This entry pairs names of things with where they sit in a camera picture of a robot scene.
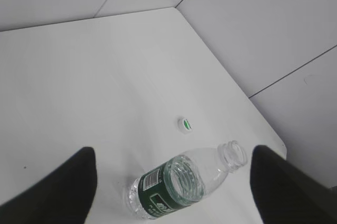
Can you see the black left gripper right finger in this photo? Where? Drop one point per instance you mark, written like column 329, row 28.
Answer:
column 284, row 194

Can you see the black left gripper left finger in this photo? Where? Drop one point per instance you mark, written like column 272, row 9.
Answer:
column 66, row 195

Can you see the white green bottle cap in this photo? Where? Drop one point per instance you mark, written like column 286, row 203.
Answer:
column 184, row 125

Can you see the clear green-label water bottle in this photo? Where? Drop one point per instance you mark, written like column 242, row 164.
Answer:
column 184, row 180

